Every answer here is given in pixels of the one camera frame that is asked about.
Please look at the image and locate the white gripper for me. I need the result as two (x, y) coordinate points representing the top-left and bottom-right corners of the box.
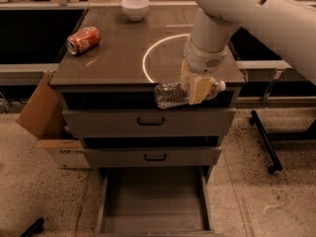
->
(181, 37), (228, 105)

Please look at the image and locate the clear plastic water bottle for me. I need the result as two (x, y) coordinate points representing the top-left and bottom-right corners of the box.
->
(154, 78), (226, 109)

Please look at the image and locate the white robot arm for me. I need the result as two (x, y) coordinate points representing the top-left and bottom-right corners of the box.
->
(184, 0), (316, 84)

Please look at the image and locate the grey top drawer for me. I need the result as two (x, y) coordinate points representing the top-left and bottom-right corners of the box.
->
(63, 108), (235, 138)

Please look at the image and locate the grey drawer cabinet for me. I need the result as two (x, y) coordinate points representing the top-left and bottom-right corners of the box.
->
(49, 5), (247, 183)

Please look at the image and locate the grey middle drawer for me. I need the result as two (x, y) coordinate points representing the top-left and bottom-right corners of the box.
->
(84, 146), (221, 168)

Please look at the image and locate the grey open bottom drawer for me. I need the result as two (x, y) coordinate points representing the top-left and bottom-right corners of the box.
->
(96, 167), (225, 237)

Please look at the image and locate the white ceramic bowl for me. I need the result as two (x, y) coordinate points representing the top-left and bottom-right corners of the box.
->
(120, 0), (150, 21)

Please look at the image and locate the black table leg with casters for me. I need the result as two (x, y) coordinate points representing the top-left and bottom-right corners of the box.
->
(249, 111), (282, 175)

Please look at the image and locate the orange soda can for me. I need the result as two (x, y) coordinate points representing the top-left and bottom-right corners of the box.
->
(66, 27), (101, 55)

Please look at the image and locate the brown cardboard box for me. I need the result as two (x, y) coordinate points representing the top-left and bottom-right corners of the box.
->
(16, 71), (90, 169)

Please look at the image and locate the black bar bottom left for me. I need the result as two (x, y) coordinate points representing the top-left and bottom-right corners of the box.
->
(20, 218), (44, 237)

